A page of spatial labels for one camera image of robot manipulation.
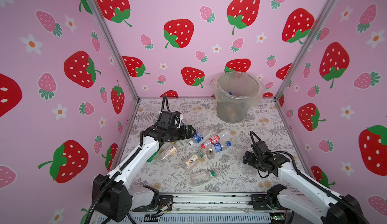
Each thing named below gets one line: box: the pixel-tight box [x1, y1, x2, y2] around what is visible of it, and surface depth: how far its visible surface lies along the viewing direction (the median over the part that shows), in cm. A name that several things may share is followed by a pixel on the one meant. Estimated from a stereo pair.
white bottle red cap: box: [201, 129, 231, 149], surface depth 95 cm
